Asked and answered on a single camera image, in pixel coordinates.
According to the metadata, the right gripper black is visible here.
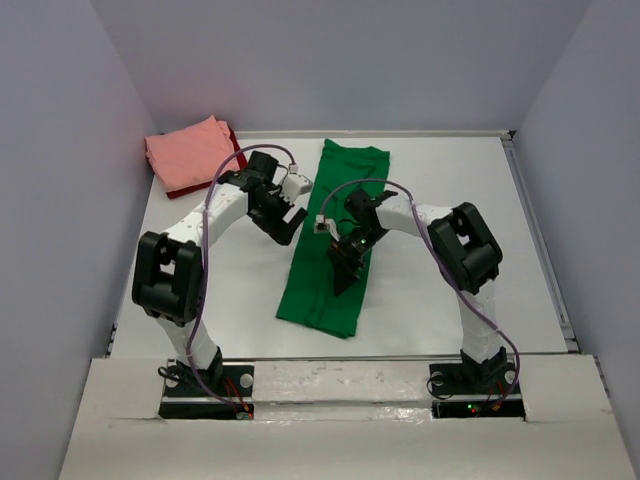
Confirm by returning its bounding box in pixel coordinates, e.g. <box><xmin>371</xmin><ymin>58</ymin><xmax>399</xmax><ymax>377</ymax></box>
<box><xmin>327</xmin><ymin>225</ymin><xmax>389</xmax><ymax>296</ymax></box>

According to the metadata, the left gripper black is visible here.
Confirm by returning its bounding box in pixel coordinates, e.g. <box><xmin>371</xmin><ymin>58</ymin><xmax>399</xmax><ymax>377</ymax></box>
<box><xmin>247</xmin><ymin>185</ymin><xmax>306</xmax><ymax>246</ymax></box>

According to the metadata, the green t shirt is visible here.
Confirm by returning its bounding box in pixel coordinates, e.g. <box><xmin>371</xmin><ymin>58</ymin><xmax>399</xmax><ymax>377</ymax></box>
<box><xmin>275</xmin><ymin>137</ymin><xmax>392</xmax><ymax>340</ymax></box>

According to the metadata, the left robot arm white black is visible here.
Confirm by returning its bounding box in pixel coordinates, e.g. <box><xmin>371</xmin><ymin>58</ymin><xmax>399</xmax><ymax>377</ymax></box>
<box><xmin>132</xmin><ymin>144</ymin><xmax>313</xmax><ymax>399</ymax></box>

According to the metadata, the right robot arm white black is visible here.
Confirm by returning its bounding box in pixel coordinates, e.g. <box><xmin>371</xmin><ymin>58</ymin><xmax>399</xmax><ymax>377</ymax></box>
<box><xmin>314</xmin><ymin>185</ymin><xmax>520</xmax><ymax>402</ymax></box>

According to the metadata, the dark red folded t shirt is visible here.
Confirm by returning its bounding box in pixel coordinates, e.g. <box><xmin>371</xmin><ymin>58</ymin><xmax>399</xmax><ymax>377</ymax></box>
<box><xmin>165</xmin><ymin>128</ymin><xmax>248</xmax><ymax>200</ymax></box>

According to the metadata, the pink folded t shirt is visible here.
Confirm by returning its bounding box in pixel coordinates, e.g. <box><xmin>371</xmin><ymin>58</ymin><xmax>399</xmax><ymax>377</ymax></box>
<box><xmin>145</xmin><ymin>115</ymin><xmax>239</xmax><ymax>199</ymax></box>

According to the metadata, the white cardboard front cover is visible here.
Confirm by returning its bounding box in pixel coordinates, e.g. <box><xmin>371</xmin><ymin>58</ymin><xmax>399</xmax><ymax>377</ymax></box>
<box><xmin>61</xmin><ymin>354</ymin><xmax>634</xmax><ymax>479</ymax></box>

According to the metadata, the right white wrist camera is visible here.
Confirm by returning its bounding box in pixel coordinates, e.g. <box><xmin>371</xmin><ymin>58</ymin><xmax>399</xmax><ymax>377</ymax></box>
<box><xmin>313</xmin><ymin>214</ymin><xmax>341</xmax><ymax>241</ymax></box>

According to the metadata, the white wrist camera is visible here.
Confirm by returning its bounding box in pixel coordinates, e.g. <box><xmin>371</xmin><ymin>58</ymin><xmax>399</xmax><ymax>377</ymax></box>
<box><xmin>279</xmin><ymin>164</ymin><xmax>313</xmax><ymax>204</ymax></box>
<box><xmin>313</xmin><ymin>214</ymin><xmax>341</xmax><ymax>241</ymax></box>

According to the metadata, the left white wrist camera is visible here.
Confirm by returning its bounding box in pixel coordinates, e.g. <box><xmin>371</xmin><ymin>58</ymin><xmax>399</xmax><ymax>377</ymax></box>
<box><xmin>279</xmin><ymin>164</ymin><xmax>313</xmax><ymax>204</ymax></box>

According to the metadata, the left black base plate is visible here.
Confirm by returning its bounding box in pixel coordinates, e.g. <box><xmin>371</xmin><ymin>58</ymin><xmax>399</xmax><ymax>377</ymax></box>
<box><xmin>158</xmin><ymin>362</ymin><xmax>255</xmax><ymax>420</ymax></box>

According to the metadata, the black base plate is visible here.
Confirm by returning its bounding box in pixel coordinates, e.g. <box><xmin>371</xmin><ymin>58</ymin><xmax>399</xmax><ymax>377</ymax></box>
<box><xmin>158</xmin><ymin>362</ymin><xmax>255</xmax><ymax>420</ymax></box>
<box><xmin>425</xmin><ymin>362</ymin><xmax>526</xmax><ymax>420</ymax></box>

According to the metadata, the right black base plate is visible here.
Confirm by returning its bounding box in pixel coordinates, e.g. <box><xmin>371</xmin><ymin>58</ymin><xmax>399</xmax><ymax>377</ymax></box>
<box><xmin>425</xmin><ymin>362</ymin><xmax>526</xmax><ymax>420</ymax></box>

